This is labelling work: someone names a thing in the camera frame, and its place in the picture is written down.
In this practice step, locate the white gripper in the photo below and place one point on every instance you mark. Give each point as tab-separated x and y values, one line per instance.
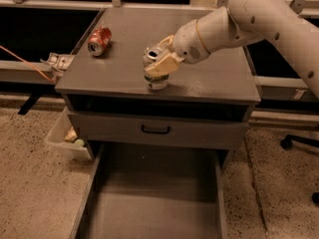
188	43

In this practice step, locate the crushed 7up can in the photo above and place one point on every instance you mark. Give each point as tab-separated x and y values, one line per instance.
156	82

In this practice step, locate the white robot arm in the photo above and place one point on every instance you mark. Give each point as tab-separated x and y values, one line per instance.
236	24

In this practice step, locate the grey drawer cabinet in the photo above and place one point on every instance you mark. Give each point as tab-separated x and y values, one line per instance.
218	88

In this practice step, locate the crushed red soda can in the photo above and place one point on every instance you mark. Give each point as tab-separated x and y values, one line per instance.
99	40

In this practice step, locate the closed grey top drawer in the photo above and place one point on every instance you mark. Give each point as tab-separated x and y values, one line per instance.
214	134

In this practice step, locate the open grey middle drawer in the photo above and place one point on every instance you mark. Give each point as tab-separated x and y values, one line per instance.
140	191

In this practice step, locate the green ball in bin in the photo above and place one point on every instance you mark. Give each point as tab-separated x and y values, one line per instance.
79	142

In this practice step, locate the tan object in bin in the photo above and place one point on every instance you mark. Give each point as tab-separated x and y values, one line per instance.
71	135

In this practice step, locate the clear plastic bin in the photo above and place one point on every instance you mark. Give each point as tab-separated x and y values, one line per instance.
56	139

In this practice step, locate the black office chair base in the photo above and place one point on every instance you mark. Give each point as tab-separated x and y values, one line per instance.
287	143

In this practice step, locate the black drawer handle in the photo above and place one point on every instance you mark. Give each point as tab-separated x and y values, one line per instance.
155	130

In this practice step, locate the metal wall bracket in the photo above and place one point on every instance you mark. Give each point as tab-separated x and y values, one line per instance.
58	63

